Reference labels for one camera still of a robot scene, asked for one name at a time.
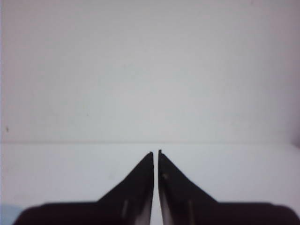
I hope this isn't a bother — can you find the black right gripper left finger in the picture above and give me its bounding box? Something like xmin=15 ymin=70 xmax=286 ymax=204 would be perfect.
xmin=14 ymin=152 xmax=154 ymax=225

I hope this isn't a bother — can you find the light blue round plate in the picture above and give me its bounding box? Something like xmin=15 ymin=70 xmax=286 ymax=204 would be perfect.
xmin=0 ymin=204 xmax=23 ymax=225

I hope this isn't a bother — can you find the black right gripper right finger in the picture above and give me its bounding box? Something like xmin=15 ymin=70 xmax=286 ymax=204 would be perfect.
xmin=157 ymin=150 xmax=300 ymax=225

